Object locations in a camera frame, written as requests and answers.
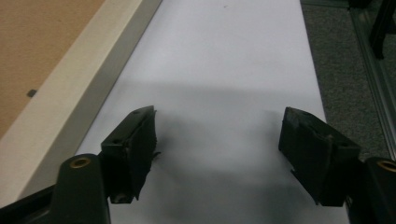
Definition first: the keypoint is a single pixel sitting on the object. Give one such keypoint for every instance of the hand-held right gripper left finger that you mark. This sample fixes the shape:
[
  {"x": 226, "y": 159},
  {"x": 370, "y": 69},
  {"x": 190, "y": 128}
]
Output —
[{"x": 130, "y": 155}]

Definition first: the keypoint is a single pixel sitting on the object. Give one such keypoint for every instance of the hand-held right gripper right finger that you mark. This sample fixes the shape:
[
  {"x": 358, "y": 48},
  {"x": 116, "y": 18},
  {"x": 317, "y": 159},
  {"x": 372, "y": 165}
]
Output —
[{"x": 317, "y": 155}]

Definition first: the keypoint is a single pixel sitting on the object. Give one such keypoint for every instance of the wooden picture frame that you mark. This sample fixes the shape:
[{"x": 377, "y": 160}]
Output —
[{"x": 46, "y": 56}]

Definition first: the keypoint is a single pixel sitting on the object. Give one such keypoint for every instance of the black metal stand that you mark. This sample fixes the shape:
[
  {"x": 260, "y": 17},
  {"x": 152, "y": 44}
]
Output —
[{"x": 381, "y": 28}]

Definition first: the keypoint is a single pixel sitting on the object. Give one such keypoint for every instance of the aluminium floor rail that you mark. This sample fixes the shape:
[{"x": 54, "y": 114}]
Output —
[{"x": 378, "y": 93}]

